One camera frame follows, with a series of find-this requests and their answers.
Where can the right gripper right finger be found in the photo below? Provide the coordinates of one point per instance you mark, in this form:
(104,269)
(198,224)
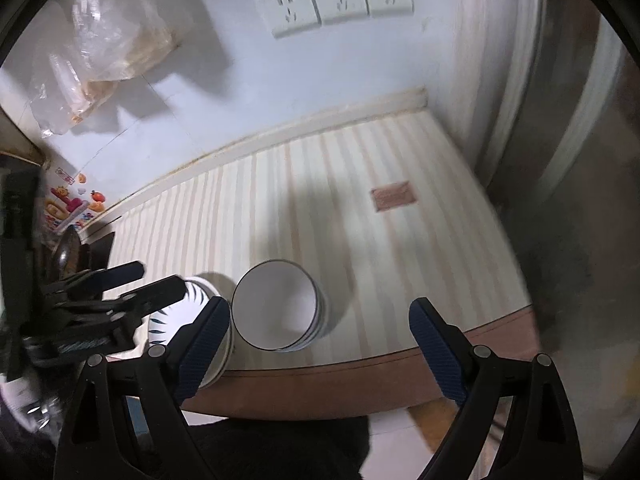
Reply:
(540,439)

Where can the steel pot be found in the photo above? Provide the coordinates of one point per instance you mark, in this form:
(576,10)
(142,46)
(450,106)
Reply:
(66,256)

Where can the clear plastic bag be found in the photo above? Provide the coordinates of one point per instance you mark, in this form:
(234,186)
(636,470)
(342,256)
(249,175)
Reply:
(78,66)

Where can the striped table mat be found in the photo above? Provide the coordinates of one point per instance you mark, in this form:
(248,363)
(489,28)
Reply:
(308,201)

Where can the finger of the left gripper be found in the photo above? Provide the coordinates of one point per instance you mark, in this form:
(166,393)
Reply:
(155,296)
(95,281)

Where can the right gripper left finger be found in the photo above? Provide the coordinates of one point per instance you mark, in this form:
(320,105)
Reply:
(125,419)

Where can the colourful wall sticker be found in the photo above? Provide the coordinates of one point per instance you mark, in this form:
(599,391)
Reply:
(71,199)

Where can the white bowl red flowers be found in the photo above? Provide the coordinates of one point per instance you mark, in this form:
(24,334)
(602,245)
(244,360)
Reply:
(273,305)

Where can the brown mat label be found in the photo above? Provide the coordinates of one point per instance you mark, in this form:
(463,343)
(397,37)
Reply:
(393,195)

